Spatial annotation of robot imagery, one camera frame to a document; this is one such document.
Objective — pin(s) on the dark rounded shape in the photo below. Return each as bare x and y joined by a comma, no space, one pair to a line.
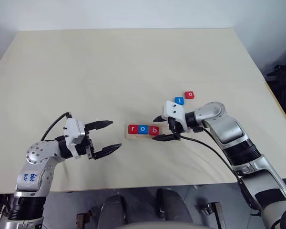
172,205
113,210

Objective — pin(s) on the red letter r block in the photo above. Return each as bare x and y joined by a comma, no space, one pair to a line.
133,129

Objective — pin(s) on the blue letter t block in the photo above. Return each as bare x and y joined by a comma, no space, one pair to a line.
179,100

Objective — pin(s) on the blue letter o block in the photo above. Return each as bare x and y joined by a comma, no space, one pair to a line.
143,129

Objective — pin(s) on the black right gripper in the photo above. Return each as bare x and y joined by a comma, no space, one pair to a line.
176,128

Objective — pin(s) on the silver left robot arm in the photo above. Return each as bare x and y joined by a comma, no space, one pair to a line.
38,152

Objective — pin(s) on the wooden letter tray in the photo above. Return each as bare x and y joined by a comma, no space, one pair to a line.
164,130

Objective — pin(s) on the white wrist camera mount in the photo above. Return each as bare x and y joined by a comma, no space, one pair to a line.
72,128
172,109

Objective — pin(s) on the red letter b block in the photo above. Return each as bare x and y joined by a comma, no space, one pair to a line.
154,130

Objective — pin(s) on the red letter o block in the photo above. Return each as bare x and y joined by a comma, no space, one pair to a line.
189,95

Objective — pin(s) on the grey metal stand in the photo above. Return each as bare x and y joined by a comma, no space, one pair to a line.
214,212

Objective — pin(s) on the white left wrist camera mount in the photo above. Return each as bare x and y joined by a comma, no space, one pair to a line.
72,128

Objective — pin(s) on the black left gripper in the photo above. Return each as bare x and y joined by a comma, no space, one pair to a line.
87,148

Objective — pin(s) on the rusty brown metal bracket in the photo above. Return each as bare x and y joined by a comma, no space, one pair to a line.
84,219

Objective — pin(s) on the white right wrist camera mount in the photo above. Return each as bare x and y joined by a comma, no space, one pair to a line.
172,109

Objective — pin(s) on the black chair base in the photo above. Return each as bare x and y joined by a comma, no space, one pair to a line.
283,81

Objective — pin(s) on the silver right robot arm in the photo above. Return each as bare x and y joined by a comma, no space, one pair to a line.
226,128

